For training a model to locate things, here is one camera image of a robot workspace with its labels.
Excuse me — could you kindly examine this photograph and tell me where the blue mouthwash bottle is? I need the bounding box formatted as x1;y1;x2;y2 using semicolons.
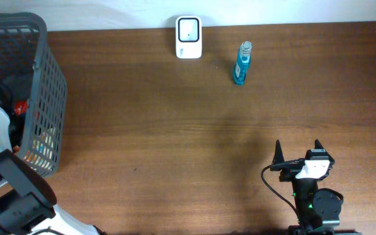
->
233;41;253;86

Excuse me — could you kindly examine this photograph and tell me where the red candy bag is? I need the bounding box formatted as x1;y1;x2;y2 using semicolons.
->
14;101;29;116

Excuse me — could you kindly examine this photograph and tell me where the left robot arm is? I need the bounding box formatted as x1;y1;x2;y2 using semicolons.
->
0;88;103;235

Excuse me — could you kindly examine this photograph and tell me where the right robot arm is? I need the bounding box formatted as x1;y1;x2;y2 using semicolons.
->
260;140;358;235

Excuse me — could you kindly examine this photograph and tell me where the white barcode scanner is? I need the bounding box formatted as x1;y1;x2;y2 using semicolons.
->
175;16;202;59

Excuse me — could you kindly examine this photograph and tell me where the grey plastic mesh basket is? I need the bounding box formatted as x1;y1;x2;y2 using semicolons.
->
0;12;68;178

